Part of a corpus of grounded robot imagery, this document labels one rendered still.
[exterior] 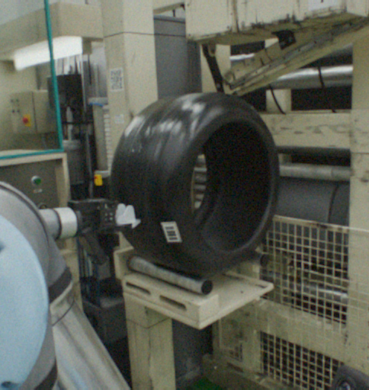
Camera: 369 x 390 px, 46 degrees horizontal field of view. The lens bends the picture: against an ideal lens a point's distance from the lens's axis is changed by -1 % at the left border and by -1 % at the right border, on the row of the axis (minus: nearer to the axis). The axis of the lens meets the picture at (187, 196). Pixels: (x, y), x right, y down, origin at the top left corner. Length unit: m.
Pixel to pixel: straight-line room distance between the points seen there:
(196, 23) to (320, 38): 0.43
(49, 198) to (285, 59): 0.96
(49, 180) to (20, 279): 1.44
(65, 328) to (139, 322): 1.28
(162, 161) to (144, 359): 0.88
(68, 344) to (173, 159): 0.77
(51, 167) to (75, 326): 1.27
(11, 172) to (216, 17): 0.87
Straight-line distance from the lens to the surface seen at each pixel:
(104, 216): 1.11
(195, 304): 1.29
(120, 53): 1.54
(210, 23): 1.60
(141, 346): 1.77
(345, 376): 0.48
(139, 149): 1.22
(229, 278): 1.61
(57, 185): 1.71
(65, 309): 0.45
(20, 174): 1.64
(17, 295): 0.26
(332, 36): 1.49
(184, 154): 1.16
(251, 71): 1.64
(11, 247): 0.26
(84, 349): 0.46
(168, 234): 1.18
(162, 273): 1.39
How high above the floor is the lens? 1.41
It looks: 12 degrees down
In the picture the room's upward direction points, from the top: 3 degrees counter-clockwise
